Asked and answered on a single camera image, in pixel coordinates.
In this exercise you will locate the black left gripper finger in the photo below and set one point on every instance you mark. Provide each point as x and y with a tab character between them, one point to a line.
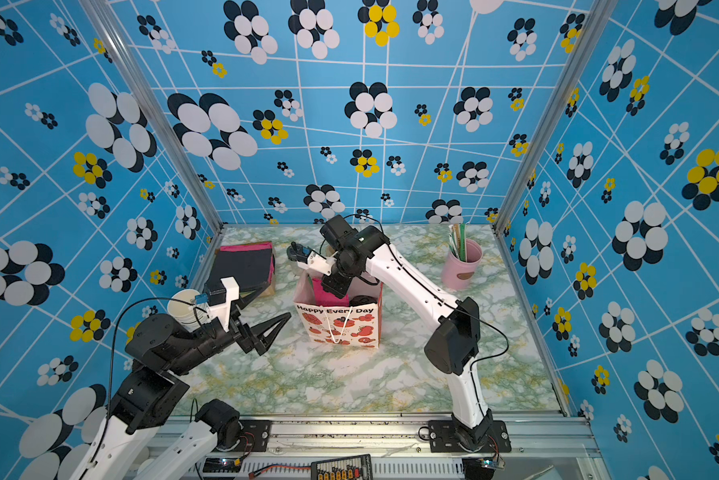
271	328
263	342

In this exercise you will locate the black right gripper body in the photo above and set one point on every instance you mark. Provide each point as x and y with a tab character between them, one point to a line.
342	278

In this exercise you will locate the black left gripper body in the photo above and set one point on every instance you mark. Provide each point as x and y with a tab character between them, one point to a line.
245	339

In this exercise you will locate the black cup lid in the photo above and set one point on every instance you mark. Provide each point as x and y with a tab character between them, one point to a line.
363	300

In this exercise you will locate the white red paper gift bag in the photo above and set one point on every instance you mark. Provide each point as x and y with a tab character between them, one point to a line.
345	326

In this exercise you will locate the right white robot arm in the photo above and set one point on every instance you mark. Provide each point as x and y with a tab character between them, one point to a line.
453	324

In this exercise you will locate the dark grey paper napkin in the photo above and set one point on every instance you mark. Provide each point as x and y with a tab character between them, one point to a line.
242	267

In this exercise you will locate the stack of white paper cups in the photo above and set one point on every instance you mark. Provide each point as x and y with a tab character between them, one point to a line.
185	310

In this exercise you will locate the green and white straws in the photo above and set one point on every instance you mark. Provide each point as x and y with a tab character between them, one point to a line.
458	242

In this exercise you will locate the pink straw holder cup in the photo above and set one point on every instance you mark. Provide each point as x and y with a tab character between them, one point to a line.
457	273

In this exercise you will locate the black battery charger device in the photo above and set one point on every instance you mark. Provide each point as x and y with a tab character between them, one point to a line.
357	467

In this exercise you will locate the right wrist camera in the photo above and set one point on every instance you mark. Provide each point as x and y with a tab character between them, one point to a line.
309	260

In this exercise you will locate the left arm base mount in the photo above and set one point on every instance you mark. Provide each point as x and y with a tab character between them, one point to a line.
246	436

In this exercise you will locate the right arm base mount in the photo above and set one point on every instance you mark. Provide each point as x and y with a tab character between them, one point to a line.
442	437

